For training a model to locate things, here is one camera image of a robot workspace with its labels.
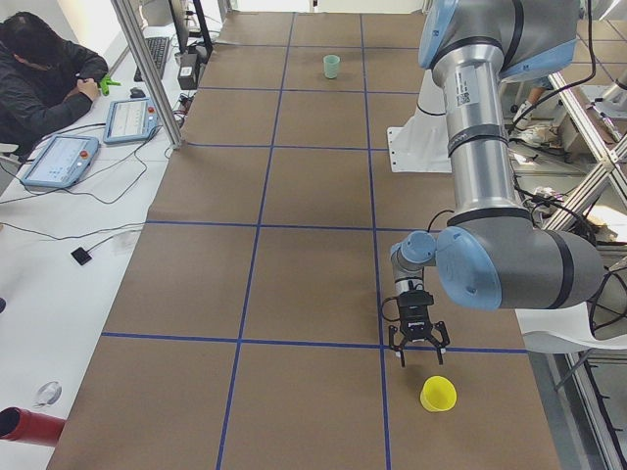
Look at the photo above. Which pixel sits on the small black puck device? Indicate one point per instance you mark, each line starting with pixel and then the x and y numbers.
pixel 81 256

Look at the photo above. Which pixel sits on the green plastic toy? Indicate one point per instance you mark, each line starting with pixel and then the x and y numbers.
pixel 106 83

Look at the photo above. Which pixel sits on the person in black jacket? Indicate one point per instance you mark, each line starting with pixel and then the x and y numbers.
pixel 47 82

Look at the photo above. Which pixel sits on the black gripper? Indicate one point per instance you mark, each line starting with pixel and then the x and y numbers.
pixel 415 320

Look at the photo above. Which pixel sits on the yellow plastic cup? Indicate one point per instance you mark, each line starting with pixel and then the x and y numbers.
pixel 438 394

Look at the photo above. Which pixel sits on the red cylinder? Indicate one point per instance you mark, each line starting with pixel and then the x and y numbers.
pixel 28 427

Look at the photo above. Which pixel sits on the black power adapter box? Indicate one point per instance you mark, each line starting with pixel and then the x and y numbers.
pixel 188 72

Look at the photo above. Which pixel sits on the computer mouse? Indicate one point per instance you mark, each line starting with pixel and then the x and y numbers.
pixel 136 93

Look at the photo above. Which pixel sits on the aluminium frame post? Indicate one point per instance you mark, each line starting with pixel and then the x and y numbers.
pixel 135 39

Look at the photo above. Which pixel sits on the brown paper table mat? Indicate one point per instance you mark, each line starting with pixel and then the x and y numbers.
pixel 249 329

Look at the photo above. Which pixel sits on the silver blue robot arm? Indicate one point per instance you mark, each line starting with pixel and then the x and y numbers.
pixel 490 255

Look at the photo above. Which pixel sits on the light green plastic cup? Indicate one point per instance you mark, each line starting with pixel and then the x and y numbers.
pixel 331 66

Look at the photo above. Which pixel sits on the near blue teach pendant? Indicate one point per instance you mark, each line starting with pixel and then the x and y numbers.
pixel 62 161

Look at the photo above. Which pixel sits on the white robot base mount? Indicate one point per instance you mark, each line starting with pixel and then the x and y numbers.
pixel 421 144

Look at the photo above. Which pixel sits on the crumpled clear wrapper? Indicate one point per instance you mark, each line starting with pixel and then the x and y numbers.
pixel 48 394

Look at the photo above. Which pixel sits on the far blue teach pendant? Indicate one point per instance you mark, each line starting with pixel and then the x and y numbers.
pixel 130 121

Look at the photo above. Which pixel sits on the blue teach pendant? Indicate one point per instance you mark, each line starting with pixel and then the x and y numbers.
pixel 130 121
pixel 62 161

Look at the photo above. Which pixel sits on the black keyboard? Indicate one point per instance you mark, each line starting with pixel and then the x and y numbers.
pixel 158 47

